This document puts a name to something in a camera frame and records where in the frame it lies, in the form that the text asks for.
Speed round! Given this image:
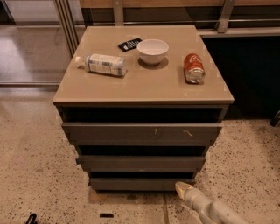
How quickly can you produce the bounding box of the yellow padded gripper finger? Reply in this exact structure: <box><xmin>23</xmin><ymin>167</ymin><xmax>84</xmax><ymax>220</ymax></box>
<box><xmin>175</xmin><ymin>181</ymin><xmax>193</xmax><ymax>200</ymax></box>

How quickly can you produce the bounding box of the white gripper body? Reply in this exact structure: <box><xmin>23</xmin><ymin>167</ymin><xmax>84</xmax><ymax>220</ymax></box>
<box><xmin>185</xmin><ymin>188</ymin><xmax>214</xmax><ymax>214</ymax></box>

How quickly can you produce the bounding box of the grey drawer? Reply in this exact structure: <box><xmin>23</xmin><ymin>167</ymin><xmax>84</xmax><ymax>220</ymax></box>
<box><xmin>62</xmin><ymin>122</ymin><xmax>222</xmax><ymax>146</ymax></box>
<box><xmin>78</xmin><ymin>155</ymin><xmax>206</xmax><ymax>172</ymax></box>
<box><xmin>90</xmin><ymin>178</ymin><xmax>195</xmax><ymax>191</ymax></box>

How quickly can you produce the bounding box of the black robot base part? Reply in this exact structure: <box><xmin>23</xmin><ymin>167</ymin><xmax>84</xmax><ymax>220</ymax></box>
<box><xmin>269</xmin><ymin>110</ymin><xmax>280</xmax><ymax>127</ymax></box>

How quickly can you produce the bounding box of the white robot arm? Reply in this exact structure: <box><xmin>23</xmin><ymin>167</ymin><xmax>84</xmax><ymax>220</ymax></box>
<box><xmin>175</xmin><ymin>181</ymin><xmax>249</xmax><ymax>224</ymax></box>

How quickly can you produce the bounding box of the grey drawer cabinet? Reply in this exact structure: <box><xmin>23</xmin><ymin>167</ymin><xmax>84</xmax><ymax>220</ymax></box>
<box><xmin>53</xmin><ymin>25</ymin><xmax>234</xmax><ymax>179</ymax></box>

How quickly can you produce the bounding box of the red soda can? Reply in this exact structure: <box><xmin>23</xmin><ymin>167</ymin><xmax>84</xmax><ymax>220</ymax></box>
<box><xmin>184</xmin><ymin>53</ymin><xmax>205</xmax><ymax>84</ymax></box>

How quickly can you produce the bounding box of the white ceramic bowl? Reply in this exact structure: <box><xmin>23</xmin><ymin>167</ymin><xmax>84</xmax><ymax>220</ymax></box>
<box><xmin>136</xmin><ymin>39</ymin><xmax>169</xmax><ymax>65</ymax></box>

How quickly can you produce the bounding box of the clear plastic water bottle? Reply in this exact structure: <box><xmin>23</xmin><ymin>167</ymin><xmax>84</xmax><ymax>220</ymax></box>
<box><xmin>75</xmin><ymin>53</ymin><xmax>127</xmax><ymax>77</ymax></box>

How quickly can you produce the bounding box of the black object floor corner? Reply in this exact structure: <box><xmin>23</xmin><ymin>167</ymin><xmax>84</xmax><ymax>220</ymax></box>
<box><xmin>25</xmin><ymin>213</ymin><xmax>38</xmax><ymax>224</ymax></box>

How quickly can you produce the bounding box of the black snack packet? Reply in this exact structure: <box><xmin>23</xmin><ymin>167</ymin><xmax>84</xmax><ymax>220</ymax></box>
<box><xmin>118</xmin><ymin>38</ymin><xmax>142</xmax><ymax>52</ymax></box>

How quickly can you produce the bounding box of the metal railing frame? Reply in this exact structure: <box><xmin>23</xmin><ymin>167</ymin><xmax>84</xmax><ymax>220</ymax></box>
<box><xmin>51</xmin><ymin>0</ymin><xmax>280</xmax><ymax>53</ymax></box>

